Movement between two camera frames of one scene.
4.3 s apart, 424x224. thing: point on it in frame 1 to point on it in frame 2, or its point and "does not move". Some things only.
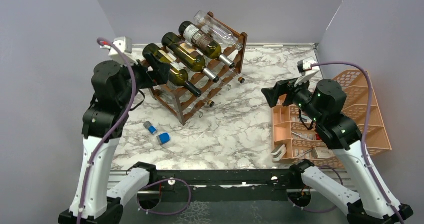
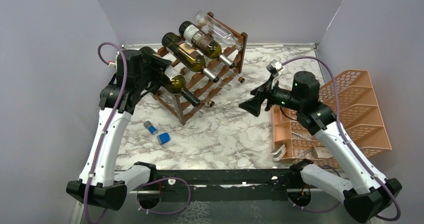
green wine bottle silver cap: [186, 55] does not move
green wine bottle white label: [204, 41] does not move
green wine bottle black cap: [177, 75] to [178, 85]
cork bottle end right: [241, 80] does not move
